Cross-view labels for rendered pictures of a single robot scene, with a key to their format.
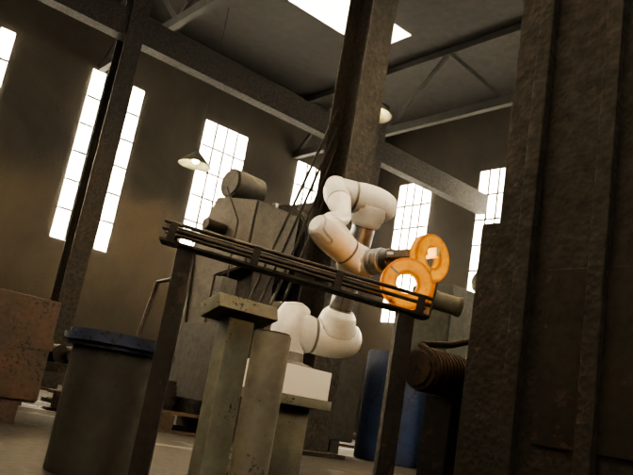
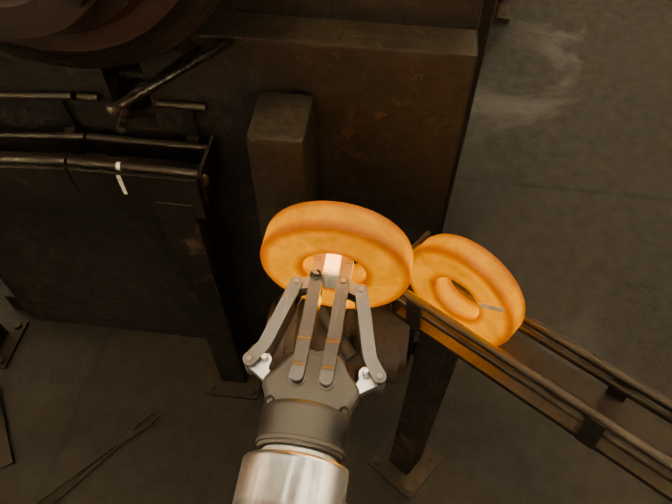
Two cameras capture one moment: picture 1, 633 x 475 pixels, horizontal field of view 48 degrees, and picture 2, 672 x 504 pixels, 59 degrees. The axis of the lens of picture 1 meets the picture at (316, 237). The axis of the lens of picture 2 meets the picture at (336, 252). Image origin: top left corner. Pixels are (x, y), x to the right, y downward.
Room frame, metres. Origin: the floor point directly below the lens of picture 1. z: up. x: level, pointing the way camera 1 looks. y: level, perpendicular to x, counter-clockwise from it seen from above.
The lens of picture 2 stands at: (2.45, -0.11, 1.32)
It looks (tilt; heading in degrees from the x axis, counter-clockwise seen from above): 54 degrees down; 226
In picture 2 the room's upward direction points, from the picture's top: straight up
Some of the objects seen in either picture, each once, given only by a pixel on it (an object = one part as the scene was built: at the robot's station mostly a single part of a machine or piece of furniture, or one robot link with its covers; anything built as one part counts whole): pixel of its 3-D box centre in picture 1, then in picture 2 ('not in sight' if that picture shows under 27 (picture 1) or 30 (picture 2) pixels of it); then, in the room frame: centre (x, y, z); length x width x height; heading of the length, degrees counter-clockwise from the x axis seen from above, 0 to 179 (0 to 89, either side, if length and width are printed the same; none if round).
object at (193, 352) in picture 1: (265, 385); not in sight; (5.86, 0.20, 0.43); 1.23 x 0.93 x 0.87; 127
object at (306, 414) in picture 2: (394, 258); (308, 404); (2.34, -0.27, 0.83); 0.09 x 0.08 x 0.07; 37
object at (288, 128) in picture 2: not in sight; (287, 175); (2.08, -0.60, 0.68); 0.11 x 0.08 x 0.24; 39
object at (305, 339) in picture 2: not in sight; (307, 330); (2.29, -0.32, 0.84); 0.11 x 0.01 x 0.04; 39
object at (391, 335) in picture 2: (432, 443); (337, 388); (2.14, -0.43, 0.27); 0.22 x 0.13 x 0.53; 129
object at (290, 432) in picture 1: (269, 440); not in sight; (3.06, 0.05, 0.15); 0.40 x 0.40 x 0.31; 40
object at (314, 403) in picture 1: (277, 398); not in sight; (3.06, 0.05, 0.33); 0.32 x 0.32 x 0.04; 40
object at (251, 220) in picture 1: (243, 293); not in sight; (7.90, 0.69, 1.42); 1.43 x 1.22 x 2.85; 44
